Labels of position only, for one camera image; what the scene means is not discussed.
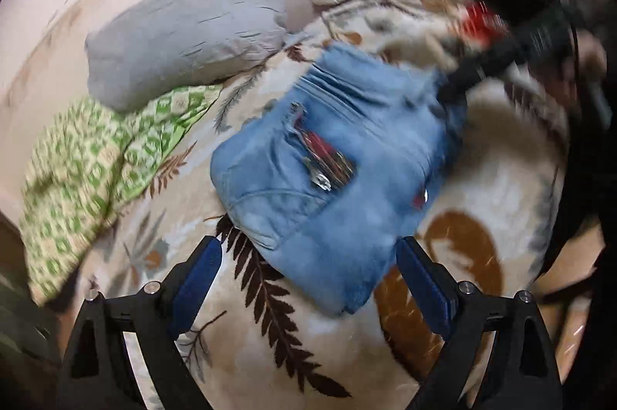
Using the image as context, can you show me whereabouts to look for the blue denim jeans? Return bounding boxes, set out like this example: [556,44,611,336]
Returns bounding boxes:
[210,43,467,315]

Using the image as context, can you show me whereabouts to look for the red glass bowl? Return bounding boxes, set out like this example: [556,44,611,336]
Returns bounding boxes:
[458,2,508,49]

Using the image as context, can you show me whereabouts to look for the green white patterned blanket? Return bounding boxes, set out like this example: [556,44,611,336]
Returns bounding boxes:
[19,84,222,304]

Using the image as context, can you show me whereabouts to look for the grey quilted pillow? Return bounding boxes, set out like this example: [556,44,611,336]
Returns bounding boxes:
[85,0,317,113]

